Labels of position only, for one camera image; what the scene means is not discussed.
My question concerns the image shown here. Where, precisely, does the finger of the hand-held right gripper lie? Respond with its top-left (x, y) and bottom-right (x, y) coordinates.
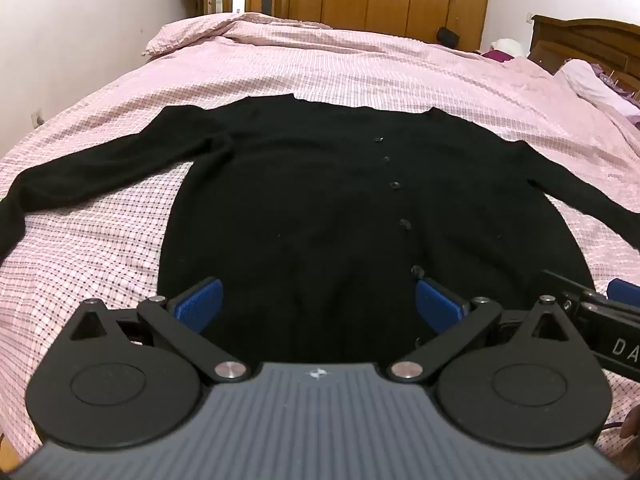
top-left (606, 279), bottom-right (640, 313)
top-left (542, 270), bottom-right (601, 317)

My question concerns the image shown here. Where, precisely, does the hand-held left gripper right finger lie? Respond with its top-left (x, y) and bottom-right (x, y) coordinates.
top-left (386, 279), bottom-right (577, 385)

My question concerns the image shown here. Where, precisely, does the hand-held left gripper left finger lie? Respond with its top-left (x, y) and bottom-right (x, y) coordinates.
top-left (65, 277), bottom-right (251, 385)

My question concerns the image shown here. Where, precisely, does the black knit cardigan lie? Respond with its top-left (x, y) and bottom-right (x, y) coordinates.
top-left (0, 92), bottom-right (640, 363)

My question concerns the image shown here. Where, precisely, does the person's right hand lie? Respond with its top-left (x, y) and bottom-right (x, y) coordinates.
top-left (620, 402), bottom-right (640, 463)

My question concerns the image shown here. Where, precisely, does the light purple pillow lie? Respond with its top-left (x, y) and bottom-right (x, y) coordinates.
top-left (556, 58), bottom-right (640, 117)

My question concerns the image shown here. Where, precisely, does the wooden headboard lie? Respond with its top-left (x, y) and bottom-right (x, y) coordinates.
top-left (529, 14), bottom-right (640, 107)

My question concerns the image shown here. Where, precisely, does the white cloth bundle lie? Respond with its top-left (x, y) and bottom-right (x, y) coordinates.
top-left (490, 38), bottom-right (530, 58)

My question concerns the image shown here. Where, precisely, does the pink checked bed sheet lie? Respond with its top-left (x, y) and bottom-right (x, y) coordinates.
top-left (0, 10), bottom-right (640, 461)

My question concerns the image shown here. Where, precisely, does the pink checked pillow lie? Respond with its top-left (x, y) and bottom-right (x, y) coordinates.
top-left (142, 12), bottom-right (253, 57)

